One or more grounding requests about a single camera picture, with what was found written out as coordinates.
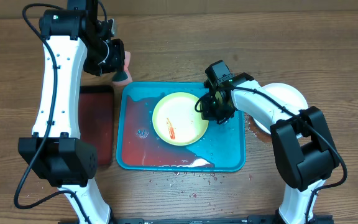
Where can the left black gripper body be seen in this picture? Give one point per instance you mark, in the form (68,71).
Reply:
(104,57)

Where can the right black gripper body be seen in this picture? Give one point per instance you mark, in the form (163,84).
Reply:
(216,111)

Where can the yellow-green plate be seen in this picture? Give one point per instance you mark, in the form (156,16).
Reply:
(177,121)

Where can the white plate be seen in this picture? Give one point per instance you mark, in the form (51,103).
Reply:
(285,95)

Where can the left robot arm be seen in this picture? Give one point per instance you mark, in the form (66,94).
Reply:
(75,41)

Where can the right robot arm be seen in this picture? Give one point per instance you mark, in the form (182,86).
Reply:
(305,154)

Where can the teal plastic tray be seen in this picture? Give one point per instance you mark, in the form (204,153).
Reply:
(222,148)

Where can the black tray with red water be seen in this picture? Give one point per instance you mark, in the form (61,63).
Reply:
(96,120)

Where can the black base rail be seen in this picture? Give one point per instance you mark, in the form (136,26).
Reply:
(251,219)

